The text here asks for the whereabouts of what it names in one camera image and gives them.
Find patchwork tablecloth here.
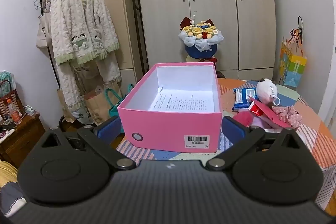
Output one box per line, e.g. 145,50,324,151
115,78,336,212

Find wire clothes hangers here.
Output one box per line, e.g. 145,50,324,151
33,0,45,18

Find pink floral cloth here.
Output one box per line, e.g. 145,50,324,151
272,105,303,130

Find pink fluffy toy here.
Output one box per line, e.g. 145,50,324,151
231,112,254,128

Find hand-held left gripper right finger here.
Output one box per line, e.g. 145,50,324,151
205,116,301,170

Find orange ribbon bundle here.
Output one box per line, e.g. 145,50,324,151
289,17,305,44

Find yellow flower bouquet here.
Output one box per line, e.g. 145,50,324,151
178,11,224,65

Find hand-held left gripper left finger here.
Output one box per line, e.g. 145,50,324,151
39,116,137,170

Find white plush toy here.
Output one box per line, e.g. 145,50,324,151
256,78,281,106

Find pink cardboard box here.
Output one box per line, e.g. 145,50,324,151
117,62,223,153

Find patterned bed quilt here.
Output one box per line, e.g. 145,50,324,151
0,160,28,217

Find printed paper sheet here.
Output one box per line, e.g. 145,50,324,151
148,86,214,112

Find wooden nightstand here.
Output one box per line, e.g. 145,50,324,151
0,111,46,169

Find beige three-door wardrobe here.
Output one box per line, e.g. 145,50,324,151
134,0,276,80

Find tall beige cabinet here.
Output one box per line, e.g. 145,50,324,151
62,0,144,84

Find fluffy cream pajama jacket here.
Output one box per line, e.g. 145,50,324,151
49,0,121,65

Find brown paper bag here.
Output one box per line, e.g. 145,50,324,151
84,88,114,125

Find black metal clothes rack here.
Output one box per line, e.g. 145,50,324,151
39,0,132,122

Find red envelope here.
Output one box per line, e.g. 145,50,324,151
247,97,289,130

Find colourful paper gift bag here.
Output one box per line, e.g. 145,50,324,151
279,42,307,88

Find orange drink bottle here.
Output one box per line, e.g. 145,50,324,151
7,99,23,124

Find fluffy cream pajama pants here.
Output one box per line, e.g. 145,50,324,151
56,52,122,112

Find woven basket bag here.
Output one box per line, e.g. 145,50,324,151
0,81,26,120

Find beige canvas tote bag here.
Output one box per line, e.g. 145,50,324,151
35,0,53,58

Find teal handle bag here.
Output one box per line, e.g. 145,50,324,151
105,84,135,119

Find blue wet wipes pack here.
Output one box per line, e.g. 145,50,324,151
232,88,253,111
243,87,260,102

